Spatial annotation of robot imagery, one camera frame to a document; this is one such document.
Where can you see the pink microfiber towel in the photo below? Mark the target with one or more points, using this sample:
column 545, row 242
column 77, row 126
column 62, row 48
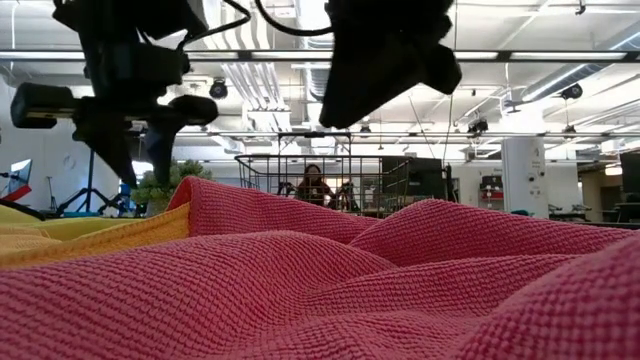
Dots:
column 320, row 300

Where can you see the white column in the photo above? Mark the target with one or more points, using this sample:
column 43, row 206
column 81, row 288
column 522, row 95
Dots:
column 525, row 170

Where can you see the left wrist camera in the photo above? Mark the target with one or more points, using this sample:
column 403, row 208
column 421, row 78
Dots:
column 150, row 65

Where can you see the orange microfiber towel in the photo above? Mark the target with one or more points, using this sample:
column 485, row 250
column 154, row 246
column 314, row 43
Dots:
column 100, row 240

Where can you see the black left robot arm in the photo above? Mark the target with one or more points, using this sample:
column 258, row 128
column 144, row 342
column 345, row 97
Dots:
column 100, row 20

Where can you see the shelf with red bins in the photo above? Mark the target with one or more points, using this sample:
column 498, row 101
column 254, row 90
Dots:
column 491, row 182

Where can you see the tilted bright monitor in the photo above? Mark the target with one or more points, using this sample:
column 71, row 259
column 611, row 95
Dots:
column 21, row 172

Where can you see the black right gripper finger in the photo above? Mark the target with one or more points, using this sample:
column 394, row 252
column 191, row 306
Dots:
column 370, row 85

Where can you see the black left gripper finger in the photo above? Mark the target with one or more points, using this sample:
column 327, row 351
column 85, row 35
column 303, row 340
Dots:
column 112, row 150
column 160, row 150

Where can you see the black overhead frame beam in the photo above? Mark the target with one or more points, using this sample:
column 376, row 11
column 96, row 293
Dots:
column 505, row 55

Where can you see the artificial green potted plant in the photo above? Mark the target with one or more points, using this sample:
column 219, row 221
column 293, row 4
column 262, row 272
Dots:
column 150, row 195

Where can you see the person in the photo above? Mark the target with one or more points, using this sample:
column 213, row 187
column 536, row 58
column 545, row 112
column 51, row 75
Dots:
column 314, row 190

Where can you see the black tripod stand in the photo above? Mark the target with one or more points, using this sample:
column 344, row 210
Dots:
column 90, row 175

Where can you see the red padded bar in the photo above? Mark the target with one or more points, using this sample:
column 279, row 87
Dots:
column 20, row 193

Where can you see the black background gantry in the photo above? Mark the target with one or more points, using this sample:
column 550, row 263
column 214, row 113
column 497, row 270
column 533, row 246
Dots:
column 315, row 134

